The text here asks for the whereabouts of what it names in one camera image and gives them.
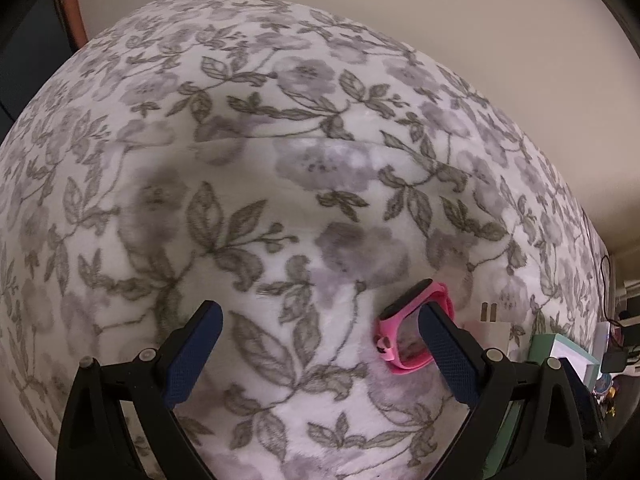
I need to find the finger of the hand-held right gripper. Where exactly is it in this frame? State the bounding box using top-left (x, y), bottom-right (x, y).
top-left (557, 357), bottom-right (601, 441)

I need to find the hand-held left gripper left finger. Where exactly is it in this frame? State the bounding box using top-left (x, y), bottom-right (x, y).
top-left (55, 300), bottom-right (224, 480)

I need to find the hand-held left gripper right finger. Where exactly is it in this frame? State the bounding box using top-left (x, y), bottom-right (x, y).
top-left (419, 302), bottom-right (586, 480)

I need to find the white charger plug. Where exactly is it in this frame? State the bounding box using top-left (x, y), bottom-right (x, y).
top-left (460, 301), bottom-right (513, 361)

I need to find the pink smartwatch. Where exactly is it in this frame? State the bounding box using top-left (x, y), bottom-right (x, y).
top-left (376, 279), bottom-right (457, 376)

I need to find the teal cardboard box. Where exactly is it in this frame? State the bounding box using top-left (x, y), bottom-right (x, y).
top-left (492, 332), bottom-right (601, 468)

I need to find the grey floral blanket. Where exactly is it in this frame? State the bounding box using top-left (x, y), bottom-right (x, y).
top-left (0, 0), bottom-right (613, 480)

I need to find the dark cabinet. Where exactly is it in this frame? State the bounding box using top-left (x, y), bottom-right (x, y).
top-left (0, 0), bottom-right (76, 126)

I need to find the orange pink board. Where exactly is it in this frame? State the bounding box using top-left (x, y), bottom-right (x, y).
top-left (55, 0), bottom-right (88, 51)

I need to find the black cable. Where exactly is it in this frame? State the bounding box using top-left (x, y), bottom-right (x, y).
top-left (600, 254), bottom-right (614, 322)

